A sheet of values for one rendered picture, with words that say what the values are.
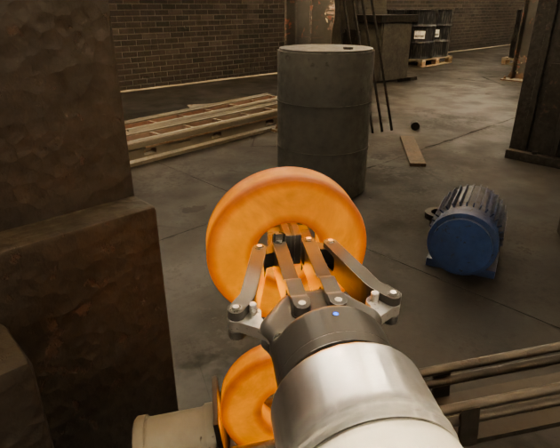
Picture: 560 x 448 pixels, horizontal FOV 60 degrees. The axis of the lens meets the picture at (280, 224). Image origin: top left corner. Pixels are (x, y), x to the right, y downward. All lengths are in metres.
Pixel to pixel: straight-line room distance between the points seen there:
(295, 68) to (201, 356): 1.73
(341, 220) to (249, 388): 0.21
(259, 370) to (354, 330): 0.25
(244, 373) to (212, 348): 1.27
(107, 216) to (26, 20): 0.23
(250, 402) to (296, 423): 0.31
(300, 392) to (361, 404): 0.04
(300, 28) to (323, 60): 1.84
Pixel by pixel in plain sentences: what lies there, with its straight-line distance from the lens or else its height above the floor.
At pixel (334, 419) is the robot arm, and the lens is 0.24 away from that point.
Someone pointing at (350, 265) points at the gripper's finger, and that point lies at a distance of 0.39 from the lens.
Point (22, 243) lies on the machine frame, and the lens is 0.61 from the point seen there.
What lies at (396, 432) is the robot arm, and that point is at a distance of 0.23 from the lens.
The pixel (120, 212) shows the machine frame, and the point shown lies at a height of 0.87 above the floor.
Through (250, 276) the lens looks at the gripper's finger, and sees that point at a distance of 0.37.
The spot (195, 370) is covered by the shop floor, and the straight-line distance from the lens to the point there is 1.72.
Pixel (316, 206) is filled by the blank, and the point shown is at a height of 0.95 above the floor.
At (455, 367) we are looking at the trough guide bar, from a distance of 0.66.
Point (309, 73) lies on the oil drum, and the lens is 2.83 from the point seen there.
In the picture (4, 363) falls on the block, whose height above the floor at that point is 0.80.
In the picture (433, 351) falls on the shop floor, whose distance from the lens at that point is 1.85.
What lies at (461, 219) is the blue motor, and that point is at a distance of 2.13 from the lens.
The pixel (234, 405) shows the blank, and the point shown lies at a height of 0.72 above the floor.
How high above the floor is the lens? 1.11
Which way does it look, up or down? 24 degrees down
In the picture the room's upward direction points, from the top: straight up
